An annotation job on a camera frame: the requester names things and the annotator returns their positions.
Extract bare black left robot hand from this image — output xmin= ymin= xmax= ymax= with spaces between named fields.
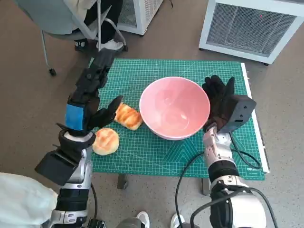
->
xmin=64 ymin=47 xmax=124 ymax=133

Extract grey chair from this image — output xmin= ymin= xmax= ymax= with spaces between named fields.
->
xmin=14 ymin=0 xmax=129 ymax=76

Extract large white grilled unit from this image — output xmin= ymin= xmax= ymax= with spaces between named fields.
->
xmin=199 ymin=0 xmax=304 ymax=65

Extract white shoe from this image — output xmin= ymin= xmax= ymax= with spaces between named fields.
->
xmin=135 ymin=211 xmax=150 ymax=228
xmin=170 ymin=213 xmax=185 ymax=228

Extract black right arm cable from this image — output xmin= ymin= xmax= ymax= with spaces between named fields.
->
xmin=190 ymin=187 xmax=278 ymax=228

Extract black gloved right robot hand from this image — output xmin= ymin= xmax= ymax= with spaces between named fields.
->
xmin=201 ymin=75 xmax=236 ymax=133

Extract small white grilled unit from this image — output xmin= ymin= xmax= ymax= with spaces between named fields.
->
xmin=116 ymin=0 xmax=164 ymax=36

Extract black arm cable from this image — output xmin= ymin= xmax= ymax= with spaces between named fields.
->
xmin=190 ymin=187 xmax=278 ymax=228
xmin=91 ymin=182 xmax=98 ymax=220

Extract round toy bread bun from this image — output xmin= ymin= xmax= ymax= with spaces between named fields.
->
xmin=92 ymin=128 xmax=120 ymax=156

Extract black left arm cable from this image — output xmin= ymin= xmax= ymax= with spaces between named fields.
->
xmin=91 ymin=182 xmax=98 ymax=220

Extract long black robot cable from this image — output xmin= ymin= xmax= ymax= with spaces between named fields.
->
xmin=175 ymin=153 xmax=206 ymax=228

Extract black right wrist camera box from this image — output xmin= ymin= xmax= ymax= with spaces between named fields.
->
xmin=217 ymin=94 xmax=257 ymax=134

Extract pink bowl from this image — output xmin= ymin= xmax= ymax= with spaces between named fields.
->
xmin=139 ymin=76 xmax=211 ymax=141

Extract green cutting mat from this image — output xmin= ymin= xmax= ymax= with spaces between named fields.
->
xmin=91 ymin=58 xmax=266 ymax=181

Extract grey table leg bracket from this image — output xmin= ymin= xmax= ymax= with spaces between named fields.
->
xmin=117 ymin=174 xmax=129 ymax=190
xmin=201 ymin=178 xmax=212 ymax=196

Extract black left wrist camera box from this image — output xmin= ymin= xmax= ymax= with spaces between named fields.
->
xmin=35 ymin=151 xmax=79 ymax=186

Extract square pull-apart toy bread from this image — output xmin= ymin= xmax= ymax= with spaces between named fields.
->
xmin=114 ymin=102 xmax=143 ymax=131

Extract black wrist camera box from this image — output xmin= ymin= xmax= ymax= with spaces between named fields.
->
xmin=217 ymin=94 xmax=257 ymax=134
xmin=35 ymin=151 xmax=79 ymax=186

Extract black device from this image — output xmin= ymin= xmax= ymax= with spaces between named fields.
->
xmin=87 ymin=218 xmax=106 ymax=228

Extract black camera cable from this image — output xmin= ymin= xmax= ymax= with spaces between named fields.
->
xmin=230 ymin=133 xmax=262 ymax=170

